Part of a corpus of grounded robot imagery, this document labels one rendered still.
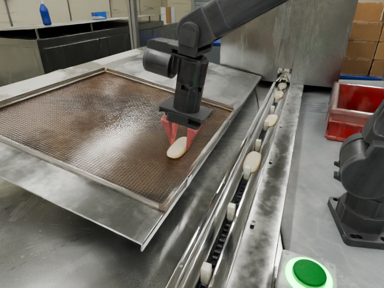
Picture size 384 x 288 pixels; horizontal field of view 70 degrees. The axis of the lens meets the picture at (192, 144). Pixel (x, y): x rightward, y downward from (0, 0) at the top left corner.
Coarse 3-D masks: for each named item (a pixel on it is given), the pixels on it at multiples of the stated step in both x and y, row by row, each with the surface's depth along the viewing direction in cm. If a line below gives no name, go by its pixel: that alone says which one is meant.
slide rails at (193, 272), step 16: (272, 96) 113; (256, 128) 85; (272, 128) 85; (240, 160) 68; (240, 176) 62; (256, 176) 62; (224, 192) 57; (224, 208) 53; (240, 208) 53; (240, 224) 49; (208, 240) 46; (208, 256) 43; (224, 256) 43; (192, 272) 41; (224, 272) 41
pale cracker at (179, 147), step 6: (180, 138) 66; (186, 138) 66; (174, 144) 63; (180, 144) 63; (168, 150) 61; (174, 150) 61; (180, 150) 61; (168, 156) 60; (174, 156) 60; (180, 156) 61
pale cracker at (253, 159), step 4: (252, 152) 70; (256, 152) 70; (248, 156) 68; (252, 156) 68; (256, 156) 68; (260, 156) 69; (248, 160) 67; (252, 160) 66; (256, 160) 67; (260, 160) 67; (244, 164) 66; (248, 164) 65; (252, 164) 65; (256, 164) 65; (252, 168) 64; (256, 168) 64; (252, 172) 63
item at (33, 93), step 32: (32, 96) 73; (64, 96) 77; (96, 96) 80; (32, 128) 61; (96, 128) 66; (160, 128) 71; (224, 128) 75; (64, 160) 54; (96, 160) 55; (192, 160) 61; (128, 192) 48
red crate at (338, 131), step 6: (330, 120) 82; (336, 120) 82; (330, 126) 83; (336, 126) 82; (342, 126) 82; (348, 126) 81; (354, 126) 79; (330, 132) 84; (336, 132) 83; (342, 132) 82; (348, 132) 81; (354, 132) 81; (360, 132) 79; (330, 138) 84; (336, 138) 83; (342, 138) 82
